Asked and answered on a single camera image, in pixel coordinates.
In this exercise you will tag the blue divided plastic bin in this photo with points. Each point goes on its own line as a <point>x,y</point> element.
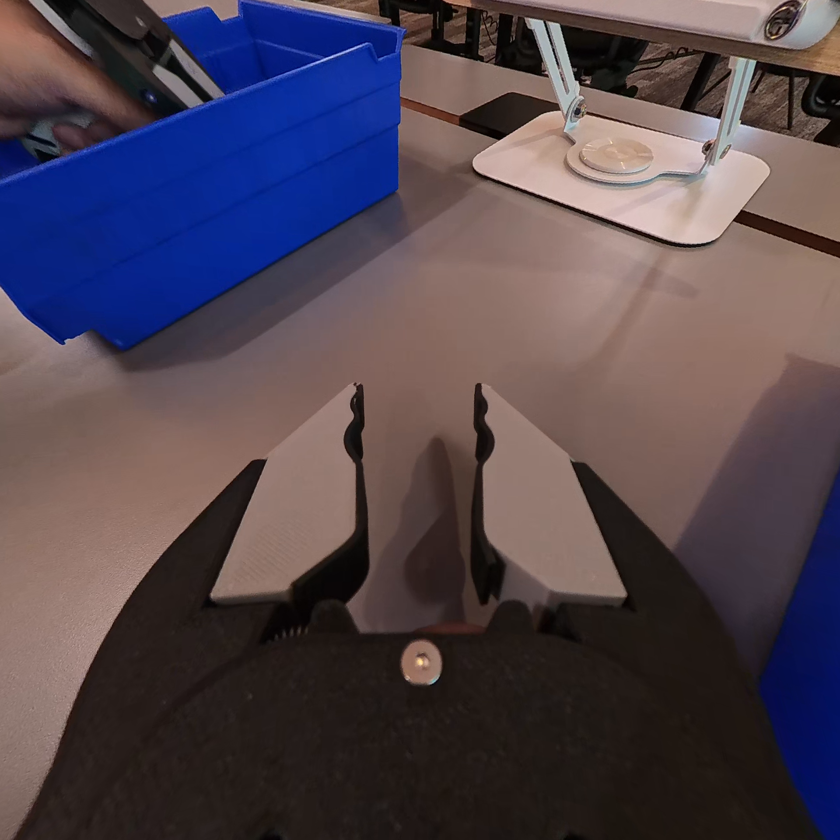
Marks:
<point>807,656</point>

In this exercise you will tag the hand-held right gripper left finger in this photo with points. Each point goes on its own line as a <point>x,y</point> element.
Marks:
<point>289,525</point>

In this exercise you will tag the black rectangular pad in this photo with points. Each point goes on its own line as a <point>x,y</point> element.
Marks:
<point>505,115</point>

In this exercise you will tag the white document stand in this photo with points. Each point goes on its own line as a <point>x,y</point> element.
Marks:
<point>656,203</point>

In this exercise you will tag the person's left hand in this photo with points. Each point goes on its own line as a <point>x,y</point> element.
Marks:
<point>39,79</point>

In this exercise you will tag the brown-edged grey desk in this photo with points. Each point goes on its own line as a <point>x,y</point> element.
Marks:
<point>800,190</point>

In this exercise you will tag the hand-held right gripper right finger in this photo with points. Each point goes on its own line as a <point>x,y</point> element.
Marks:
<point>551,525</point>

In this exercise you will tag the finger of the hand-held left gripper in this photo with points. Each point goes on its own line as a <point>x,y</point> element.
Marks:
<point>190,75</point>

